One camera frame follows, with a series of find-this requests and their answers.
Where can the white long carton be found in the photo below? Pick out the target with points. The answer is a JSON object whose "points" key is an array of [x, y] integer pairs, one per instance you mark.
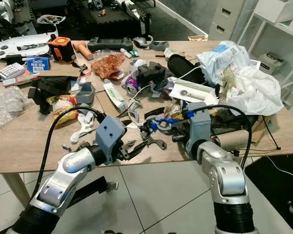
{"points": [[195, 91]]}

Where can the black floor mat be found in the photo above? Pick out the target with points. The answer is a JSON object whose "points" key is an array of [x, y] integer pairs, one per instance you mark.
{"points": [[278, 190]]}

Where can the white metal shelf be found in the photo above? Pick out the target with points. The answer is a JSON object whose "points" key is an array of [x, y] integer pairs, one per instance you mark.
{"points": [[276, 12]]}

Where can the blue card package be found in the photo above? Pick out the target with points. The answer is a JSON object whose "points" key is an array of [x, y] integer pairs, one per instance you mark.
{"points": [[38, 64]]}

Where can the white blue plastic package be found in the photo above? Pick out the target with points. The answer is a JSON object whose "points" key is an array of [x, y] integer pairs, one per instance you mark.
{"points": [[224, 56]]}

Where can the small grey plastic part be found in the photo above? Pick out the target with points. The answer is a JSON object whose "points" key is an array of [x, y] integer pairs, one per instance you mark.
{"points": [[159, 46]]}

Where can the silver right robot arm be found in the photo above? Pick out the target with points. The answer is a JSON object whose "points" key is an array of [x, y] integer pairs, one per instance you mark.
{"points": [[225, 181]]}

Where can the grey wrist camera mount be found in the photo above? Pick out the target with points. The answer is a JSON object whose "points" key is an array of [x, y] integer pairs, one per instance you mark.
{"points": [[112, 135], [199, 127]]}

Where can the black oval case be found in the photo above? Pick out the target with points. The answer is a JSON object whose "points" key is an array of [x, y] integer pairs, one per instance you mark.
{"points": [[180, 68]]}

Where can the yellow snack bag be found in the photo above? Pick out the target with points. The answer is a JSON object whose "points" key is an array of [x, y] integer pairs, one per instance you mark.
{"points": [[63, 106]]}

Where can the grey box with print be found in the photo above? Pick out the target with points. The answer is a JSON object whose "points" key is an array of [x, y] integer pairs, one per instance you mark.
{"points": [[271, 62]]}

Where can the orange crumpled snack bag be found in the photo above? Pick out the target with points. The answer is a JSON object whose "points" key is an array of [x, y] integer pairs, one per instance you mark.
{"points": [[108, 66]]}

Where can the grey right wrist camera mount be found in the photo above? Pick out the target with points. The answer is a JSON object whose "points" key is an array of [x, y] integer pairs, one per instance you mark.
{"points": [[199, 127]]}

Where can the white plastic wrench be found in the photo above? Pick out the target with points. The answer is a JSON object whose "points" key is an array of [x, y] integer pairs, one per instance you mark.
{"points": [[84, 127]]}

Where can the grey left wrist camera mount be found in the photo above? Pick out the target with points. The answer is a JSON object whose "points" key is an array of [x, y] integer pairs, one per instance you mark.
{"points": [[112, 135]]}

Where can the clear plastic bag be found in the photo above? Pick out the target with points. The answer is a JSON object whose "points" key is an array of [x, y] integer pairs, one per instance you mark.
{"points": [[10, 105]]}

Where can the red flat package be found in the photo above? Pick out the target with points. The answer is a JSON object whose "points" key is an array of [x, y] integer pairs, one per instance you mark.
{"points": [[22, 80]]}

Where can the brown cardboard roll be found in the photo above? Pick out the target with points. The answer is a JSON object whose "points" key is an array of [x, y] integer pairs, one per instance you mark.
{"points": [[234, 139]]}

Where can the grey drawer cabinet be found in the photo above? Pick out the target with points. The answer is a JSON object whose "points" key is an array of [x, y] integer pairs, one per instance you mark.
{"points": [[229, 17]]}

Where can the dark grey bulky device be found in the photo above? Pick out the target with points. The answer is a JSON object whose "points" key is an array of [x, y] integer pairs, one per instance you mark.
{"points": [[151, 74]]}

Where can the black storage crate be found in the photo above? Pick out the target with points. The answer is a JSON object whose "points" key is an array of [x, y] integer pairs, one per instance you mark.
{"points": [[107, 22]]}

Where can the white green tube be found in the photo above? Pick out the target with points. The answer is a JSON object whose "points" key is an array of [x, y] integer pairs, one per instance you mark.
{"points": [[115, 95]]}

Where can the white crumpled plastic bag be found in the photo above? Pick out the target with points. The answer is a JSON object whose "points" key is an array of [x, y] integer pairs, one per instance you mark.
{"points": [[259, 90]]}

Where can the blue carabiner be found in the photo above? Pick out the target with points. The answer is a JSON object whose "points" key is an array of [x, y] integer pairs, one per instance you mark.
{"points": [[162, 122]]}

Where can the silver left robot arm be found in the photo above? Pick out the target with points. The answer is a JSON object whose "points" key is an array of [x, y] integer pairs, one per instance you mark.
{"points": [[63, 185]]}

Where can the white remote controller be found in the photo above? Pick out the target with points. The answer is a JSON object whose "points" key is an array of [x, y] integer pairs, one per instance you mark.
{"points": [[22, 47]]}

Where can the black handheld controller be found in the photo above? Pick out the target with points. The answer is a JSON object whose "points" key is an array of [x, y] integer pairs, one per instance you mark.
{"points": [[110, 44]]}

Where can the grey plastic box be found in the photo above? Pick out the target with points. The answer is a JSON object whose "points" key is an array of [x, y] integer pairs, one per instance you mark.
{"points": [[86, 92]]}

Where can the wooden table leg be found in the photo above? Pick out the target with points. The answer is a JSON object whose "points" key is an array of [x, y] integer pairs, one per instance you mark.
{"points": [[18, 195]]}

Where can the purple drink can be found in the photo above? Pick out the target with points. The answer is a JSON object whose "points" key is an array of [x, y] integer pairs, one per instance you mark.
{"points": [[132, 83]]}

